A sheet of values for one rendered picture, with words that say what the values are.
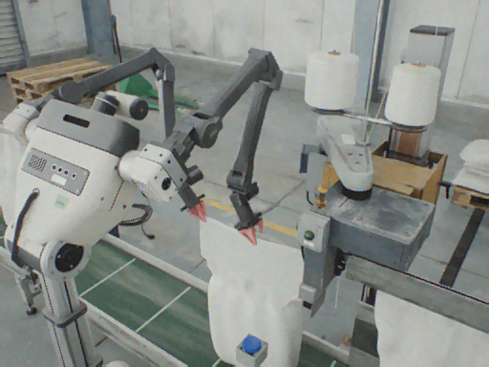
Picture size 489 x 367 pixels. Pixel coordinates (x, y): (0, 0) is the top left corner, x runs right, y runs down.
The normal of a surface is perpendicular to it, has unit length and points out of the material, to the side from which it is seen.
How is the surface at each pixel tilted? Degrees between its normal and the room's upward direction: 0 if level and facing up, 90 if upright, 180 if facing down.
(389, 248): 90
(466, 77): 90
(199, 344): 0
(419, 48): 90
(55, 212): 50
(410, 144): 90
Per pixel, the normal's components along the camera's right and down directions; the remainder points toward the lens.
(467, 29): -0.57, 0.39
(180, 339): 0.00, -0.88
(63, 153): -0.44, -0.27
